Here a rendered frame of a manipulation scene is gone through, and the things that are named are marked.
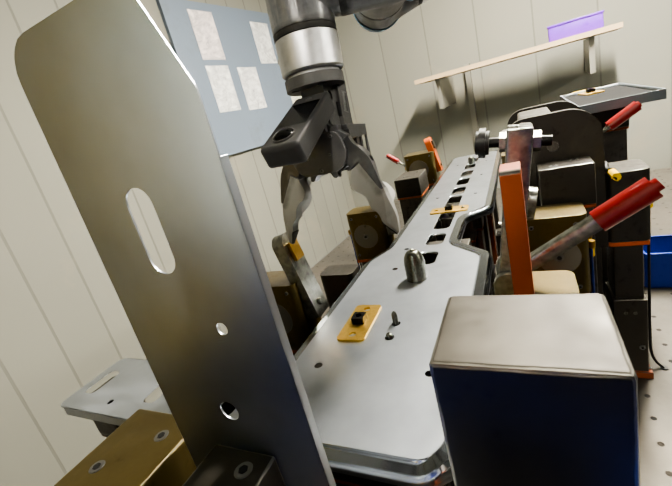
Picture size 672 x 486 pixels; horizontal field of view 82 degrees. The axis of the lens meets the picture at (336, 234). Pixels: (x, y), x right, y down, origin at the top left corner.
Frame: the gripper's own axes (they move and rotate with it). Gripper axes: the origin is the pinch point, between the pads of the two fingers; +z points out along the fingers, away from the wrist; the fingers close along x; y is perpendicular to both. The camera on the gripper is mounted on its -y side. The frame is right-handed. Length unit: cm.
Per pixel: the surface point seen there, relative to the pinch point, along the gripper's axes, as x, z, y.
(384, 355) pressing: -5.4, 12.3, -5.3
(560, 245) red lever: -23.8, 2.3, -0.7
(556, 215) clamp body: -24.5, 3.1, 15.7
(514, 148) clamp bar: -20.8, -7.8, -2.8
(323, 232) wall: 153, 55, 266
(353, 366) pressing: -2.4, 12.6, -7.5
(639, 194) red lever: -29.9, -2.0, -1.3
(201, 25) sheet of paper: 155, -109, 171
